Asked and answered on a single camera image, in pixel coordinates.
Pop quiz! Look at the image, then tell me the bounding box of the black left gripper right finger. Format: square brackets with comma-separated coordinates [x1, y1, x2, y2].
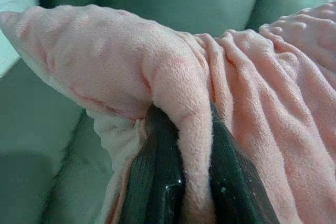
[208, 102, 279, 224]

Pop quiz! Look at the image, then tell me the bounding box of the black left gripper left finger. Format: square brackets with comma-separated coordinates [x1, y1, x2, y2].
[125, 106, 187, 224]

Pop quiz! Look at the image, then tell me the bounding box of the pink fleece pillow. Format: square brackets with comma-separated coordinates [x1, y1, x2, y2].
[0, 0, 336, 224]

